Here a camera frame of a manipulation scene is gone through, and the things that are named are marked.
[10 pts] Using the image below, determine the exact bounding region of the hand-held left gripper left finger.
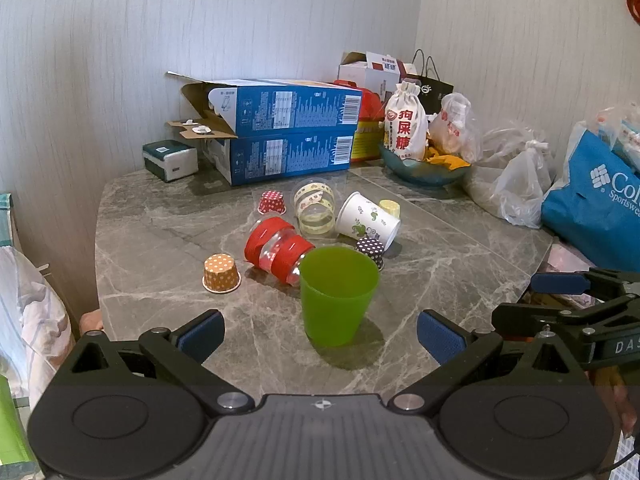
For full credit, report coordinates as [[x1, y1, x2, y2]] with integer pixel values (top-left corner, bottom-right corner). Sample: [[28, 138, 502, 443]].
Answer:
[[59, 309, 252, 417]]

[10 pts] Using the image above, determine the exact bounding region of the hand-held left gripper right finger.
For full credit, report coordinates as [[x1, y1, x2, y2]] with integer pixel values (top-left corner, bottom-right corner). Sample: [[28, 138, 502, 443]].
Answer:
[[388, 309, 585, 417]]

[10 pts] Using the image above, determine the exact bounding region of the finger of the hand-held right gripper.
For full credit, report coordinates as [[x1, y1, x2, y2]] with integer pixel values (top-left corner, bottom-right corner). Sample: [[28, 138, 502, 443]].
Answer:
[[491, 295, 640, 342], [530, 268, 640, 307]]

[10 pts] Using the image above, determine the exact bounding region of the orange polka dot paper cup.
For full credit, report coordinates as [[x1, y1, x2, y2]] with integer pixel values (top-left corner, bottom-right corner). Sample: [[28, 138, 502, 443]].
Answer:
[[202, 254, 242, 294]]

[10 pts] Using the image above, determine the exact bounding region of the green plastic cup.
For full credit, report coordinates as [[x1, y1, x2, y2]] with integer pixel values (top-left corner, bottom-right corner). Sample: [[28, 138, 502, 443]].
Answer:
[[299, 246, 381, 348]]

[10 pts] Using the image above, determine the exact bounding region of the clear cup with red bands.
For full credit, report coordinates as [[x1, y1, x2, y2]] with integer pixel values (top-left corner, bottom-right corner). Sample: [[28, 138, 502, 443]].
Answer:
[[243, 216, 317, 286]]

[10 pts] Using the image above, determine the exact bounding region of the dark polka dot paper cup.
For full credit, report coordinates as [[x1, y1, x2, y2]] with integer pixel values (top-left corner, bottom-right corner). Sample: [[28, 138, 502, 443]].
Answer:
[[355, 237, 387, 272]]

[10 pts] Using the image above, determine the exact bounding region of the white paper cup green print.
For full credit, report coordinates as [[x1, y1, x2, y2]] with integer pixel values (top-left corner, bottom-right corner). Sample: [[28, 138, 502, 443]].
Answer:
[[334, 191, 402, 252]]

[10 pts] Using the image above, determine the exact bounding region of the red polka dot paper cup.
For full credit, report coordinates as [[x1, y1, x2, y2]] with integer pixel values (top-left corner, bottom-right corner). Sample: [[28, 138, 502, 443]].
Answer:
[[257, 190, 287, 216]]

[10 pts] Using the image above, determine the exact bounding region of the clear cup with yellow bands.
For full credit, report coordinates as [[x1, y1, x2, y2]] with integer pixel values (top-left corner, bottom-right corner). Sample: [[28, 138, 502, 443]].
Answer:
[[292, 180, 337, 239]]

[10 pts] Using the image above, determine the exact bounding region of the person's right hand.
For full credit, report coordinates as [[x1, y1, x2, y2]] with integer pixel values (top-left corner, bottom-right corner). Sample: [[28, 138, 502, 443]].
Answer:
[[592, 367, 639, 437]]

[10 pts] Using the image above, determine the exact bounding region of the blue shopping bag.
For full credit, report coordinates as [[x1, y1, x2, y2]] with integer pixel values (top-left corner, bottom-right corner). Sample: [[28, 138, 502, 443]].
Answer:
[[541, 120, 640, 274]]

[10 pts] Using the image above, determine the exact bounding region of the orange wrapper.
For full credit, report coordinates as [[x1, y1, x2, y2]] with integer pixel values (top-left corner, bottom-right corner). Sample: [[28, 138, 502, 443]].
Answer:
[[424, 146, 472, 169]]

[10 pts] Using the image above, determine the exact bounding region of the teal glass bowl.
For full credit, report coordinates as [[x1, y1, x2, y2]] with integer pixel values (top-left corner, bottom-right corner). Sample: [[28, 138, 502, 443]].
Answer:
[[378, 142, 474, 187]]

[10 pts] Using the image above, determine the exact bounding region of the white striped cloth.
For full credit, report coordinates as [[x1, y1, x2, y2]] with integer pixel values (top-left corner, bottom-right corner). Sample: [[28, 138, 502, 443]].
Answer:
[[0, 245, 77, 413]]

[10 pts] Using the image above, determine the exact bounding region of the green white tissue pack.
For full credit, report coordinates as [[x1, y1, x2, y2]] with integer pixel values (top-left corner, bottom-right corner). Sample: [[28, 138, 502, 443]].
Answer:
[[142, 139, 199, 183]]

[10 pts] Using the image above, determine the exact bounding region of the clear plastic snack bag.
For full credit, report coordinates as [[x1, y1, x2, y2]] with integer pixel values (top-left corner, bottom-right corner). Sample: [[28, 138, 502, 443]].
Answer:
[[428, 92, 482, 164]]

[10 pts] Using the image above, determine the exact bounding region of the blue cardboard box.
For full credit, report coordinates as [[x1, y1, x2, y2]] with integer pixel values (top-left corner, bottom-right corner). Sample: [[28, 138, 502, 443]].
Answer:
[[166, 71, 364, 139], [166, 119, 357, 187]]

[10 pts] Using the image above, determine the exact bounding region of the green packet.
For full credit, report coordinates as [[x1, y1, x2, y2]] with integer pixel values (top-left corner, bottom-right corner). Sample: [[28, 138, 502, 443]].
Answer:
[[0, 374, 43, 480]]

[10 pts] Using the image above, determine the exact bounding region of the red yellow box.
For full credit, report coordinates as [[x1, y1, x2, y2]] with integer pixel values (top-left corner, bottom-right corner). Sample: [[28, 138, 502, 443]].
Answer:
[[333, 79, 389, 162]]

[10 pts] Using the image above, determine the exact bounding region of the black paper bag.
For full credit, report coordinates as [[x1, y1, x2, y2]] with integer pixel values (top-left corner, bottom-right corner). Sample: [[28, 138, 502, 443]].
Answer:
[[401, 49, 455, 112]]

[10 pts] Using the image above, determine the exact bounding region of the upper blue cardboard box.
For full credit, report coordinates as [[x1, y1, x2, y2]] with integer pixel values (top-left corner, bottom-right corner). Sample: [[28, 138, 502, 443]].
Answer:
[[166, 71, 364, 139]]

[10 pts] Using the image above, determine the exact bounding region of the white cardboard box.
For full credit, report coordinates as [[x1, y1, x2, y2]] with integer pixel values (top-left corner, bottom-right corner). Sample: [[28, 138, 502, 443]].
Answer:
[[337, 50, 421, 104]]

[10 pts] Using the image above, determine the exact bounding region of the white drawstring pouch red print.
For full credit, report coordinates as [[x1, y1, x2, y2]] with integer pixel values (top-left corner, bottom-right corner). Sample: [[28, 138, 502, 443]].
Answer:
[[383, 81, 430, 162]]

